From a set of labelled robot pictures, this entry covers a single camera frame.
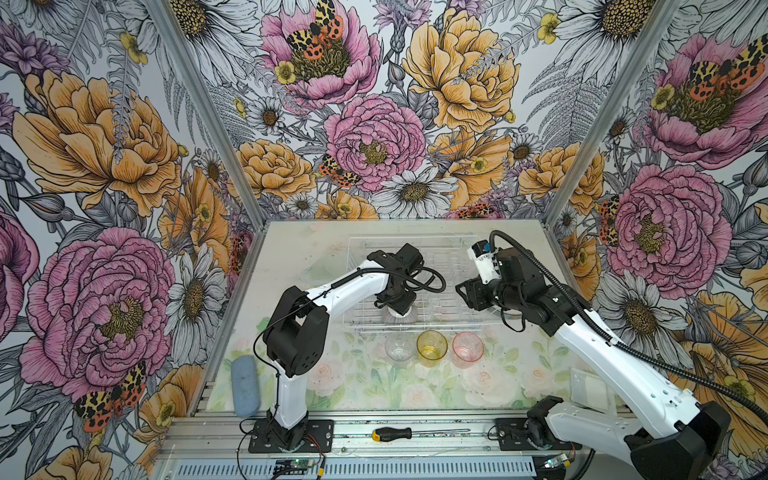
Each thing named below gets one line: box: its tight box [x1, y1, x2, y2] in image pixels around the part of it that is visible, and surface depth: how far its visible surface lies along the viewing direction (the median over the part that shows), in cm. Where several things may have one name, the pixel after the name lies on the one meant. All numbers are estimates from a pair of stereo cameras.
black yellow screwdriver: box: [372, 427, 471, 442], surface depth 75 cm
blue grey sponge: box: [231, 355, 261, 418], surface depth 80 cm
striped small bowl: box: [383, 305, 417, 324], surface depth 91 cm
